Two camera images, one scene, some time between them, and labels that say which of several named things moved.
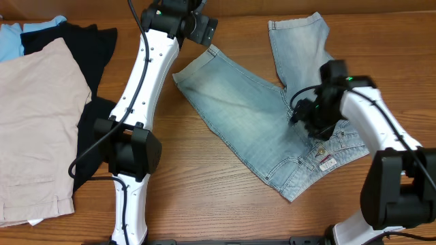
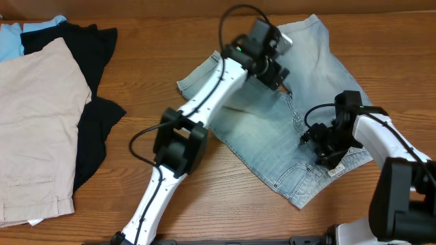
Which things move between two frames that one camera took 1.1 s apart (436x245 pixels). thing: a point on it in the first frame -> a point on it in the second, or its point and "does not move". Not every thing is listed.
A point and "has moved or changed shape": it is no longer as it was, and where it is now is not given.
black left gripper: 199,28 -> 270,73
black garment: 91,47 does not move
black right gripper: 325,133 -> 332,159
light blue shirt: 11,43 does not move
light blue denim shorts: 257,114 has moved or changed shape
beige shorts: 42,96 does not move
